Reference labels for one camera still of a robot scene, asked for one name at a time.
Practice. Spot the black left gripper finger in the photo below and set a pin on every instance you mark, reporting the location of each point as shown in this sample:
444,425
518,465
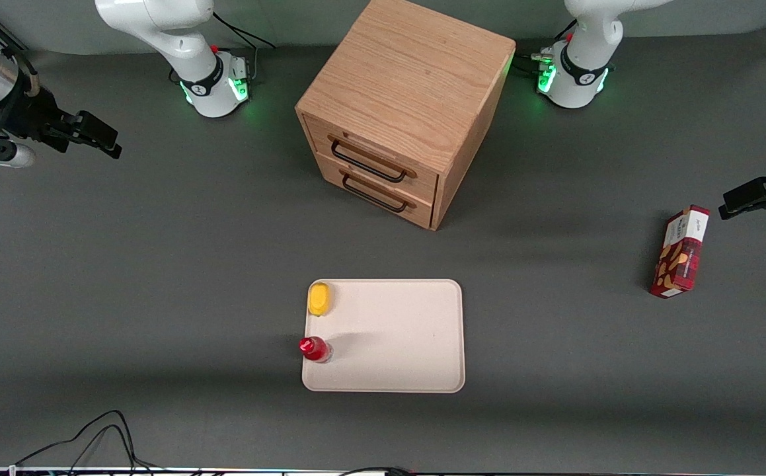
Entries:
749,188
746,206

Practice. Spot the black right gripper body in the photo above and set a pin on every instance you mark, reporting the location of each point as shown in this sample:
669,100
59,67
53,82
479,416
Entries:
34,116

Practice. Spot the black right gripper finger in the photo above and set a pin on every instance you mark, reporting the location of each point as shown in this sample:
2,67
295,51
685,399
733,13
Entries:
98,125
102,147

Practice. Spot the white Franka right arm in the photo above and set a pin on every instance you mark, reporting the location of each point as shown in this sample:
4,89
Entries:
204,66

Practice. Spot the white Franka left arm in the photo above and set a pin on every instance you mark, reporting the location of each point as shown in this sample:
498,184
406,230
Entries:
584,66

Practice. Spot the wooden drawer cabinet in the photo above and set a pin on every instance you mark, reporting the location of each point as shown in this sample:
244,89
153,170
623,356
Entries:
409,66

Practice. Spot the wooden drawer front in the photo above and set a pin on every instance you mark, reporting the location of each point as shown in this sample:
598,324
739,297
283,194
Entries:
422,215

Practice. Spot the red cookie box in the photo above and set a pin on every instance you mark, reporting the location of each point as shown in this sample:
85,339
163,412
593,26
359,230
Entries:
680,254

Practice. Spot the yellow plastic bottle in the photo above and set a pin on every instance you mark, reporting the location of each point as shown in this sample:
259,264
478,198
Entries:
320,299

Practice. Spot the red capped bottle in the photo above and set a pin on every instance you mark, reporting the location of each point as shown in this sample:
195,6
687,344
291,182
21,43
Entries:
313,348

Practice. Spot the beige plastic tray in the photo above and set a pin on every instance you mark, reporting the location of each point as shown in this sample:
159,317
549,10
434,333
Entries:
396,337

